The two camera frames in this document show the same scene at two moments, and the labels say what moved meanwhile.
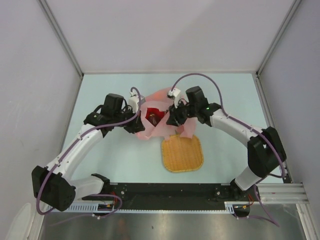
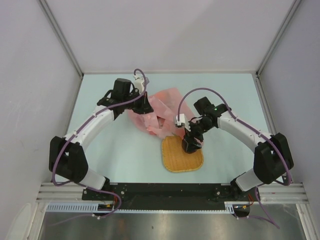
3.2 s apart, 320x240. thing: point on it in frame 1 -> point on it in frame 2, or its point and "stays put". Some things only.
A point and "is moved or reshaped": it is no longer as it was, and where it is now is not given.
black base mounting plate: (172, 196) stays put
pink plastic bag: (160, 99) is moved or reshaped
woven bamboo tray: (181, 154) stays put
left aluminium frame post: (58, 31) stays put
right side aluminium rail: (268, 115) stays put
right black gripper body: (182, 112) -> (198, 129)
